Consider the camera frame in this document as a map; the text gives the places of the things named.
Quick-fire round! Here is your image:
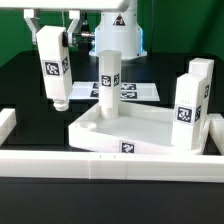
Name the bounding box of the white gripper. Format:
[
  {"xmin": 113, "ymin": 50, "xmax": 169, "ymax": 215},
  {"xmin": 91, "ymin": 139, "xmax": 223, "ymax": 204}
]
[{"xmin": 0, "ymin": 0, "xmax": 130, "ymax": 47}]

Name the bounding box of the white desk top tray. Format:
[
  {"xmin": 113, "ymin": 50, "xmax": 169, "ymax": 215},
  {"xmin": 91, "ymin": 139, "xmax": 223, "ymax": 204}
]
[{"xmin": 68, "ymin": 102, "xmax": 210, "ymax": 155}]

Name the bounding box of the printed marker sheet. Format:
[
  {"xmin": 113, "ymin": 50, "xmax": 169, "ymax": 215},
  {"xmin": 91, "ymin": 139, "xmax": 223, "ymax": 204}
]
[{"xmin": 69, "ymin": 82, "xmax": 160, "ymax": 102}]

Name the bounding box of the black connector post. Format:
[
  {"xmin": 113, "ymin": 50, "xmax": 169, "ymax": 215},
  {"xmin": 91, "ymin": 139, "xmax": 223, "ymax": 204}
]
[{"xmin": 79, "ymin": 13, "xmax": 93, "ymax": 48}]

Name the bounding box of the white U-shaped fence frame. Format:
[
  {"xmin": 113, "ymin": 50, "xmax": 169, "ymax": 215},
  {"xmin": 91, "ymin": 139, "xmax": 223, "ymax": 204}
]
[{"xmin": 0, "ymin": 108, "xmax": 224, "ymax": 183}]

